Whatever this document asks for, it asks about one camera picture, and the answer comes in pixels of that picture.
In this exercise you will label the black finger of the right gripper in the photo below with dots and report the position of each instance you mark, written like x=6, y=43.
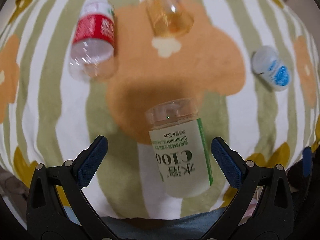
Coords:
x=307, y=161

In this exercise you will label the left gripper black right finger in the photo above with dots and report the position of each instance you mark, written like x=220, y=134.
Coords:
x=262, y=207

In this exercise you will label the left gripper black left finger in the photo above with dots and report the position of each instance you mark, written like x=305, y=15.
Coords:
x=57, y=208

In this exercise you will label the clear cup green white label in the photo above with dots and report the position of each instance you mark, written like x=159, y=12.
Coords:
x=180, y=148

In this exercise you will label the white cup blue label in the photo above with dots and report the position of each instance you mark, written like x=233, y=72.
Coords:
x=267, y=64

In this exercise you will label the clear cup red label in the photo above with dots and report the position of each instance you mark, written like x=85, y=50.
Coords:
x=93, y=44

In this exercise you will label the small clear glass cup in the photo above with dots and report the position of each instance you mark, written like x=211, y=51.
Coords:
x=168, y=18

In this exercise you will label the green striped floral blanket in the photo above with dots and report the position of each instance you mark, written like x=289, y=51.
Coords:
x=48, y=116

